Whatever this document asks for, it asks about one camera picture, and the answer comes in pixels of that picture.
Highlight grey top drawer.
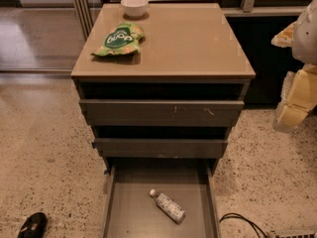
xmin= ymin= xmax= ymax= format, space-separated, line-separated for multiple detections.
xmin=79 ymin=99 xmax=244 ymax=127

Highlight grey drawer cabinet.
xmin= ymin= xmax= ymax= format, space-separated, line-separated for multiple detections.
xmin=70 ymin=2 xmax=257 ymax=176

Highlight black shoe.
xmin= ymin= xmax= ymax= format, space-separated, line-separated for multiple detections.
xmin=17 ymin=212 xmax=48 ymax=238

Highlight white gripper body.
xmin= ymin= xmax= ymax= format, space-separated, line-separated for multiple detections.
xmin=302 ymin=63 xmax=317 ymax=74

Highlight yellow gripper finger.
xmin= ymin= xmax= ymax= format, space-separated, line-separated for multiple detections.
xmin=271 ymin=23 xmax=295 ymax=48
xmin=276 ymin=69 xmax=317 ymax=127

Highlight clear plastic water bottle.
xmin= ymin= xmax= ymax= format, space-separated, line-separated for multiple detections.
xmin=150 ymin=189 xmax=185 ymax=224

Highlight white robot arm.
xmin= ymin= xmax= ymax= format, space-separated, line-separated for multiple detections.
xmin=271 ymin=0 xmax=317 ymax=133

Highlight white ceramic bowl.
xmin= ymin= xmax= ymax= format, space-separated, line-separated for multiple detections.
xmin=121 ymin=0 xmax=149 ymax=18

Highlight grey middle drawer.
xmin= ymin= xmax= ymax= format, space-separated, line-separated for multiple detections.
xmin=93 ymin=138 xmax=228 ymax=159

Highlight grey open bottom drawer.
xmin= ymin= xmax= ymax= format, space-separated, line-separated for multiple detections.
xmin=102 ymin=164 xmax=221 ymax=238

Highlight white floor vent grille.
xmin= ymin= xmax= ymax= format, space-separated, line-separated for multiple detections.
xmin=267 ymin=229 xmax=317 ymax=238

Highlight green snack bag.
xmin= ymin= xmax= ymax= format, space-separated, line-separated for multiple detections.
xmin=93 ymin=22 xmax=145 ymax=57

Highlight black cable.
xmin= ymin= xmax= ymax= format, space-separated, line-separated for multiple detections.
xmin=219 ymin=212 xmax=269 ymax=238

